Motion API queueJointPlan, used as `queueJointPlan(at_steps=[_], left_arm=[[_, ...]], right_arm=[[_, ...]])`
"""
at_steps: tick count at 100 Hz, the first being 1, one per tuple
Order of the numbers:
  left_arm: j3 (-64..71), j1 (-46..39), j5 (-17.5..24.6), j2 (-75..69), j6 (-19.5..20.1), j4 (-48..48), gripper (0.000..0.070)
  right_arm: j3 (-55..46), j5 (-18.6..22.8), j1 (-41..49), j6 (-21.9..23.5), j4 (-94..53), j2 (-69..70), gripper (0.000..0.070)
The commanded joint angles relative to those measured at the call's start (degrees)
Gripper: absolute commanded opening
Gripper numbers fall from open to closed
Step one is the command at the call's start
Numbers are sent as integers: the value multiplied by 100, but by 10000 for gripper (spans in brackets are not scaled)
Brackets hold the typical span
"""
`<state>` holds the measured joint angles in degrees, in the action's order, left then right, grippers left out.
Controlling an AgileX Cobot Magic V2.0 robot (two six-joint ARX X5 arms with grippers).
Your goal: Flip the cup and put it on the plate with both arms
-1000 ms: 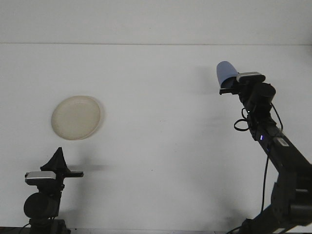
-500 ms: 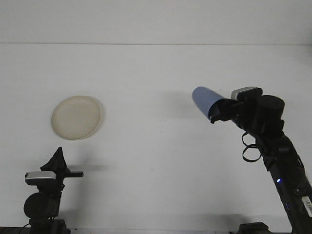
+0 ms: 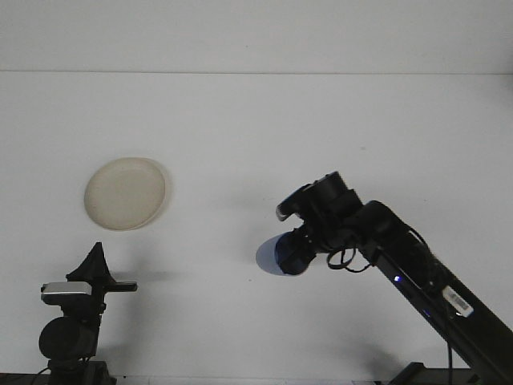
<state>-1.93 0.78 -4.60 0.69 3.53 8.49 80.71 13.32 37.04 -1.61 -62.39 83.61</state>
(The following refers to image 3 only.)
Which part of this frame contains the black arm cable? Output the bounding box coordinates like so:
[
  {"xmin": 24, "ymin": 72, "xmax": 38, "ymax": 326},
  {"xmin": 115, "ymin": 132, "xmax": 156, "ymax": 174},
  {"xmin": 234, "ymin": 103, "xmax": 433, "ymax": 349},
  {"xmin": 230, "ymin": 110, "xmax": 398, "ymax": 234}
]
[{"xmin": 326, "ymin": 224, "xmax": 456, "ymax": 372}]

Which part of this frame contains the pale round plate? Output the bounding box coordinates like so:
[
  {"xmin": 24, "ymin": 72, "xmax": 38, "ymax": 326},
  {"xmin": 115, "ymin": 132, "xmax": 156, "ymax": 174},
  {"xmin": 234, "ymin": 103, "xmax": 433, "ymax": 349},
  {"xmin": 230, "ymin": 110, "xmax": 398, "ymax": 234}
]
[{"xmin": 83, "ymin": 156, "xmax": 168, "ymax": 233}]

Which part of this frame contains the pale blue cup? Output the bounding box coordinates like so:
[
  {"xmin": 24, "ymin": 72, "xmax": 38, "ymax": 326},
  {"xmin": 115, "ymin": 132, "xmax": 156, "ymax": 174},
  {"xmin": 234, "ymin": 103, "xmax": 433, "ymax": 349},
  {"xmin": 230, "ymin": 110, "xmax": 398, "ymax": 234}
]
[{"xmin": 255, "ymin": 231, "xmax": 312, "ymax": 278}]

